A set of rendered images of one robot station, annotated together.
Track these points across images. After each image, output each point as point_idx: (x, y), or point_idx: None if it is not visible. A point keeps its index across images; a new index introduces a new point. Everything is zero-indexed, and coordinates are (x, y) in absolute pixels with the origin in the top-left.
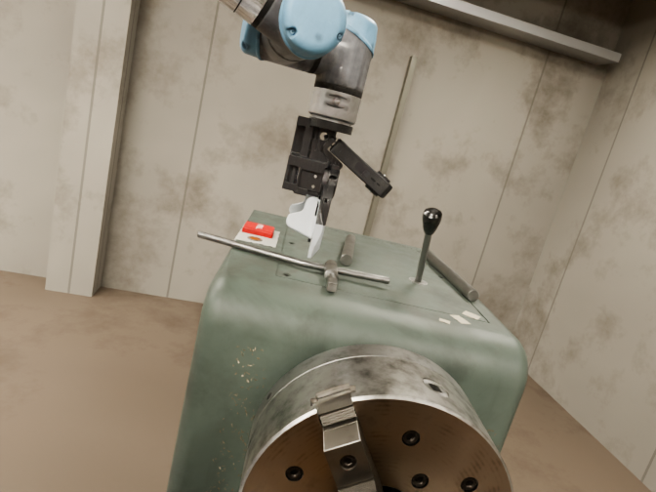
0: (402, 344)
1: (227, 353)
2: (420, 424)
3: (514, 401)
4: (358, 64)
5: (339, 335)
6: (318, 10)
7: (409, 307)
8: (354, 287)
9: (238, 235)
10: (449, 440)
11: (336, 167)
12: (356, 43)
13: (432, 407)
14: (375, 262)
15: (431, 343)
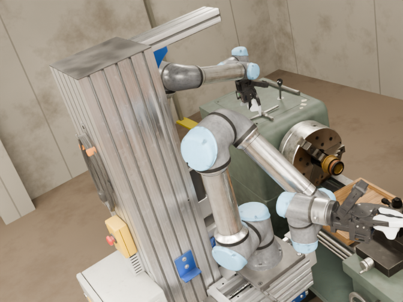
0: (297, 120)
1: None
2: (317, 134)
3: (327, 115)
4: (247, 61)
5: (283, 129)
6: (255, 70)
7: (290, 109)
8: (273, 114)
9: None
10: (323, 133)
11: (253, 88)
12: (245, 57)
13: (318, 129)
14: (261, 99)
15: (303, 115)
